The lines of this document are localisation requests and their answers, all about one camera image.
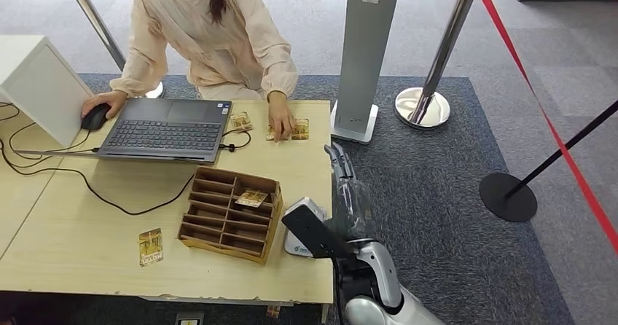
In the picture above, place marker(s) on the person's left hand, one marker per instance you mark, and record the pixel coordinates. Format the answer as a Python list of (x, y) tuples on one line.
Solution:
[(281, 117)]

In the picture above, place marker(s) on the person's right hand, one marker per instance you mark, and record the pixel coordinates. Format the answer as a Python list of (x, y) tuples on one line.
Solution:
[(111, 100)]

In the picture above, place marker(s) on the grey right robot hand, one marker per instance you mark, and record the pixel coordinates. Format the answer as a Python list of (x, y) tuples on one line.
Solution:
[(355, 207)]

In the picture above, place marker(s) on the black computer mouse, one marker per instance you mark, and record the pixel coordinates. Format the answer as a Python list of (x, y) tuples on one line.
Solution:
[(94, 121)]

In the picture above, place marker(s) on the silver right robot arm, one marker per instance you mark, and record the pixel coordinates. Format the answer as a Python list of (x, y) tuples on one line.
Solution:
[(381, 274)]

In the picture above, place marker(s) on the clear plastic hand cover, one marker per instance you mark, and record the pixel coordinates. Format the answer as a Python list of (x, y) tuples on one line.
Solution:
[(357, 207)]

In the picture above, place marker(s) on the white card reader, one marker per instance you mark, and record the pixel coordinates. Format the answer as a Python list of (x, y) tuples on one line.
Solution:
[(295, 249)]

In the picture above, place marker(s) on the person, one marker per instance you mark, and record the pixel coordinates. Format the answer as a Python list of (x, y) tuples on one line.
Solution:
[(217, 38)]

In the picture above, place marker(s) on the wooden card organizer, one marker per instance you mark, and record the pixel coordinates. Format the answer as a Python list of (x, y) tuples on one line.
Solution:
[(212, 216)]

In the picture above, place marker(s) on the dark grey laptop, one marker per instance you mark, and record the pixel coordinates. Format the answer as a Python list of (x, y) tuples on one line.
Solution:
[(162, 137)]

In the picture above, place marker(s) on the white box cabinet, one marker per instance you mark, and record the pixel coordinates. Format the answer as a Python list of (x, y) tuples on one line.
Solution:
[(43, 87)]

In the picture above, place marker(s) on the grey kiosk stand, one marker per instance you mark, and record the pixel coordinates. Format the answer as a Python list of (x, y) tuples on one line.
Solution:
[(367, 47)]

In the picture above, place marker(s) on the black stanchion with round base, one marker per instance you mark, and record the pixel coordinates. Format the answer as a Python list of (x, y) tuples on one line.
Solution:
[(507, 197)]

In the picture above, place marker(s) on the floor socket plate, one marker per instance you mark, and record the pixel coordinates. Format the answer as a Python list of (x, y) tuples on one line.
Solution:
[(189, 319)]

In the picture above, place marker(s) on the red barrier belt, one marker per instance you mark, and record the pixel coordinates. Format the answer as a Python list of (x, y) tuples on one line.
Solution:
[(581, 178)]

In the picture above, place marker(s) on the chrome stanchion post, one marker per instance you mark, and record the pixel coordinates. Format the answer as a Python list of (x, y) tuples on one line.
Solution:
[(434, 113), (96, 23)]

